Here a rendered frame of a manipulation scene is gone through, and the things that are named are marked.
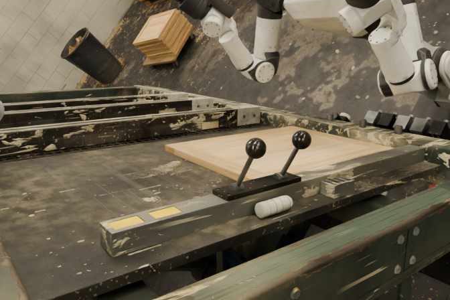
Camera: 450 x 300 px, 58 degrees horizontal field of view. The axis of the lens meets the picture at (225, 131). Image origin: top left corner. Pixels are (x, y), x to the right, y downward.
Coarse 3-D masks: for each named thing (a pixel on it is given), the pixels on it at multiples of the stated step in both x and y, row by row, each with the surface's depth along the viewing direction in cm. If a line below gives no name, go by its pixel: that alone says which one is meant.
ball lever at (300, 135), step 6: (300, 132) 78; (306, 132) 79; (294, 138) 78; (300, 138) 78; (306, 138) 78; (294, 144) 79; (300, 144) 78; (306, 144) 78; (294, 150) 81; (294, 156) 81; (288, 162) 82; (288, 168) 83; (276, 174) 84; (282, 174) 84
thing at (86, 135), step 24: (96, 120) 134; (120, 120) 134; (144, 120) 139; (168, 120) 145; (192, 120) 151; (216, 120) 158; (240, 120) 165; (0, 144) 113; (24, 144) 117; (48, 144) 121; (72, 144) 125; (96, 144) 130
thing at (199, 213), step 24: (336, 168) 96; (360, 168) 99; (384, 168) 106; (264, 192) 79; (288, 192) 84; (312, 192) 89; (144, 216) 67; (168, 216) 67; (192, 216) 69; (216, 216) 73; (240, 216) 77; (120, 240) 62; (144, 240) 64
